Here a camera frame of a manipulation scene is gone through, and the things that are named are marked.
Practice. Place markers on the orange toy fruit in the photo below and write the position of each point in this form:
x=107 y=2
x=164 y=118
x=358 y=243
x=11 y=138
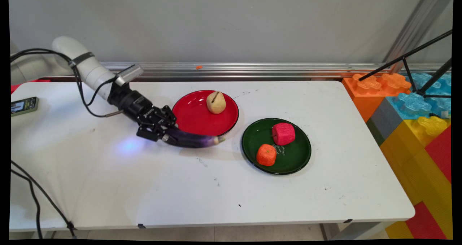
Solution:
x=266 y=155

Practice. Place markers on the orange giant building block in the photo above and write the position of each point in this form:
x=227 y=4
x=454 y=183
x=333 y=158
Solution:
x=364 y=93

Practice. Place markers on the black tripod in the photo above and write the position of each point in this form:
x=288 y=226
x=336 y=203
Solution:
x=408 y=53

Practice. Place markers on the beige toy pear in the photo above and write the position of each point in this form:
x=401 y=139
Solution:
x=216 y=102

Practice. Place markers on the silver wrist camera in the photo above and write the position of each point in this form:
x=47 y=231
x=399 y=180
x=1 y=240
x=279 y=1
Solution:
x=128 y=74

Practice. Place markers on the aluminium diagonal post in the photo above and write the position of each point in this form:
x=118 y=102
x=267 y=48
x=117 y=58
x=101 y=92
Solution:
x=415 y=25

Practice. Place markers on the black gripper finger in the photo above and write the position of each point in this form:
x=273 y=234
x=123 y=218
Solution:
x=151 y=134
x=170 y=117

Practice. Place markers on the translucent blue building block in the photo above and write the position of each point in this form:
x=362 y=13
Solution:
x=411 y=106

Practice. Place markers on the grey building block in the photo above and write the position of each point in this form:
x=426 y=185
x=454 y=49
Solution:
x=384 y=120

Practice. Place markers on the smartphone in green case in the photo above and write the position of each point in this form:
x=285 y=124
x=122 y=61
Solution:
x=24 y=106

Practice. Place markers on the red round plate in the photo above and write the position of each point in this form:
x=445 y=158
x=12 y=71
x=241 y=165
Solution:
x=198 y=118

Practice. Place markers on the purple toy eggplant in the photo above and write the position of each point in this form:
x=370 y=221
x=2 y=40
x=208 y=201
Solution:
x=196 y=141

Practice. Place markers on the grey table leg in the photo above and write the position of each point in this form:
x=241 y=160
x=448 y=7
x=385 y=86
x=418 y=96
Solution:
x=353 y=230

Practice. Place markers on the yellow giant building block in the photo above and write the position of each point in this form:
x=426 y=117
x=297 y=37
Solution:
x=408 y=165

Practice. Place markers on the red toy apple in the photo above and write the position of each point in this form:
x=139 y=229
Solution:
x=283 y=134

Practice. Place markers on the dark green round plate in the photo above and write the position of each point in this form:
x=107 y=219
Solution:
x=288 y=154

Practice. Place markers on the aluminium rail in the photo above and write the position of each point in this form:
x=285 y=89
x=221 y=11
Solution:
x=252 y=71

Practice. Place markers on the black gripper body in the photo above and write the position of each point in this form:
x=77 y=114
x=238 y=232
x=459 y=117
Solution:
x=135 y=104

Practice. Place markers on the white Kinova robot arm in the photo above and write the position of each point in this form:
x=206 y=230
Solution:
x=86 y=64

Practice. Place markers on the red panel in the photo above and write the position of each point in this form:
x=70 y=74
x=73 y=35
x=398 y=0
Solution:
x=21 y=85

